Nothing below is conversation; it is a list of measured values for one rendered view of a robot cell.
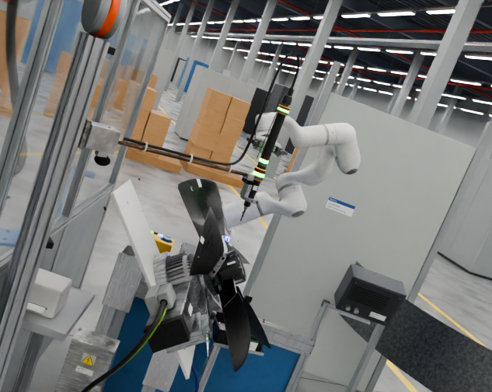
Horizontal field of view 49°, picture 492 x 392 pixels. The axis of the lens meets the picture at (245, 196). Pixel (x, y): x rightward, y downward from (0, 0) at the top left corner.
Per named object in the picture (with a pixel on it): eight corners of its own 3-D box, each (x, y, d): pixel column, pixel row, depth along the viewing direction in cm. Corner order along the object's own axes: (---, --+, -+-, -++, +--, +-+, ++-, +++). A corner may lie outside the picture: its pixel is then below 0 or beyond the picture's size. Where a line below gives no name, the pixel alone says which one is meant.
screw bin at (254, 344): (213, 344, 219) (219, 329, 218) (206, 323, 235) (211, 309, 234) (260, 354, 227) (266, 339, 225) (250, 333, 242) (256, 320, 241)
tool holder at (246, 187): (242, 201, 193) (252, 176, 191) (232, 194, 198) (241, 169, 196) (260, 204, 198) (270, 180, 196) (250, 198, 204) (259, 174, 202)
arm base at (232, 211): (217, 194, 281) (250, 183, 279) (230, 226, 287) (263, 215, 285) (216, 208, 263) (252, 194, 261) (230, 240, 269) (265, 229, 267)
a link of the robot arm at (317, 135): (327, 107, 221) (259, 113, 211) (329, 146, 224) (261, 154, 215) (317, 107, 230) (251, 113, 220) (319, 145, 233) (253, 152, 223)
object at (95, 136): (80, 149, 153) (88, 121, 152) (72, 142, 159) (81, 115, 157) (113, 157, 160) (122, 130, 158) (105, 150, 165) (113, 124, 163)
